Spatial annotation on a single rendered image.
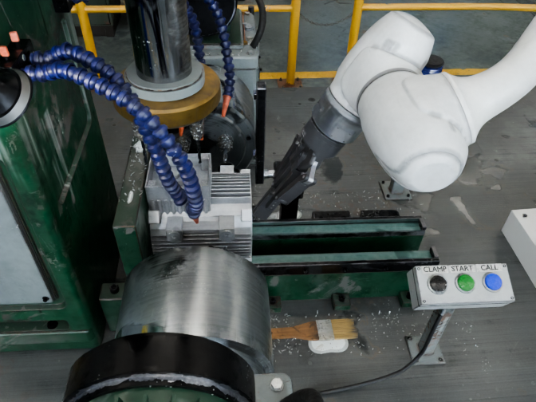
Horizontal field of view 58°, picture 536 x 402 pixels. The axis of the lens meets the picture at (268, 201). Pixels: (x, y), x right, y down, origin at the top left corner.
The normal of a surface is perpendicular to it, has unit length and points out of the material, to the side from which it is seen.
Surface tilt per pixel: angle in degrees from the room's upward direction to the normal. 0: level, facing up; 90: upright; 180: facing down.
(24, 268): 90
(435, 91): 21
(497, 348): 0
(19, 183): 90
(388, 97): 39
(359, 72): 59
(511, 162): 0
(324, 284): 90
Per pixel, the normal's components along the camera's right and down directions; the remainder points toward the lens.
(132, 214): 0.03, -0.73
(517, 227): -1.00, 0.04
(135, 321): -0.61, -0.55
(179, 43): 0.71, 0.50
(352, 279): 0.07, 0.69
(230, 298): 0.50, -0.65
